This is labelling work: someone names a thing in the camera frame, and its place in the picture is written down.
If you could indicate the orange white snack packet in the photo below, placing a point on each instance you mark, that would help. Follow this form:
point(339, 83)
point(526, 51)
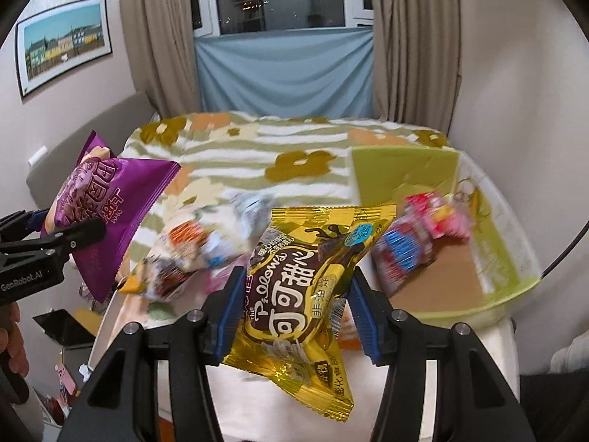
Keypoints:
point(184, 244)

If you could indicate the yellow brown snack packet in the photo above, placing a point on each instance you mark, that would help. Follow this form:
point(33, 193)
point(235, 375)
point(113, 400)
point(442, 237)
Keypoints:
point(294, 285)

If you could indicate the grey headboard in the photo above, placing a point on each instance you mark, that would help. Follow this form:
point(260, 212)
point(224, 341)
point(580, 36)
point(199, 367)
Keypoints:
point(78, 147)

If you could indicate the cream floral blanket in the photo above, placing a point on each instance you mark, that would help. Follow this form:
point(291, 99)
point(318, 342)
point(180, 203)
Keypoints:
point(251, 405)

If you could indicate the pink red snack packet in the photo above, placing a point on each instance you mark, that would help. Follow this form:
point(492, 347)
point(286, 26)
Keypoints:
point(437, 216)

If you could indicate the white wall socket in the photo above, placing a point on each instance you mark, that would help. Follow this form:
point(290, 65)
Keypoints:
point(37, 155)

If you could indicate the light blue cloth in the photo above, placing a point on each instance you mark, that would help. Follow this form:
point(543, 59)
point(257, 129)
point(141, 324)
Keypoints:
point(285, 73)

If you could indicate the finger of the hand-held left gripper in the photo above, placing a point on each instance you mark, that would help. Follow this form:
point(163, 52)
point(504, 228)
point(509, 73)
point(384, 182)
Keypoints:
point(37, 221)
point(78, 235)

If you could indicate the grey white snack packet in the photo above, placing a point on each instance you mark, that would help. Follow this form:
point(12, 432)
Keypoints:
point(252, 207)

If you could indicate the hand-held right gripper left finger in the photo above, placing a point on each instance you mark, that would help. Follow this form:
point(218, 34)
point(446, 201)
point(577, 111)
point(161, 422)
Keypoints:
point(228, 317)

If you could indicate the person's left hand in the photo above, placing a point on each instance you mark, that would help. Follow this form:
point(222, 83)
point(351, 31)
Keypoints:
point(16, 345)

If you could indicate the dark cloth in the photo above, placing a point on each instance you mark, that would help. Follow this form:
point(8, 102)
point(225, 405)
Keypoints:
point(552, 405)

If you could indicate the green cardboard box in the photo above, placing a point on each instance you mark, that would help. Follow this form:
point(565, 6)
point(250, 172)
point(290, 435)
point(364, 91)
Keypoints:
point(395, 170)

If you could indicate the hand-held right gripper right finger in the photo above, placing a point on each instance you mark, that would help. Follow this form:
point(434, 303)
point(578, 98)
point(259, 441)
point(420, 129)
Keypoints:
point(366, 327)

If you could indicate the beige curtain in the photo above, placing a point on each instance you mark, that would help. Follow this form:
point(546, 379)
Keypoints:
point(156, 32)
point(414, 41)

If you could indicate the framed wall picture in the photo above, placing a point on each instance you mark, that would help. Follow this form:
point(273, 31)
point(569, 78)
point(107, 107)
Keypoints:
point(60, 41)

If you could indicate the green striped floral blanket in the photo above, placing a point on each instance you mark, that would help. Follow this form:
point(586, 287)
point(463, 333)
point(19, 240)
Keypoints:
point(276, 142)

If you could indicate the red blue snack packet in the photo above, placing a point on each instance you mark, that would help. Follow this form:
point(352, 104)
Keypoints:
point(402, 253)

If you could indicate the purple snack packet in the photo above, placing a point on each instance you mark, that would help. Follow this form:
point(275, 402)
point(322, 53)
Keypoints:
point(119, 193)

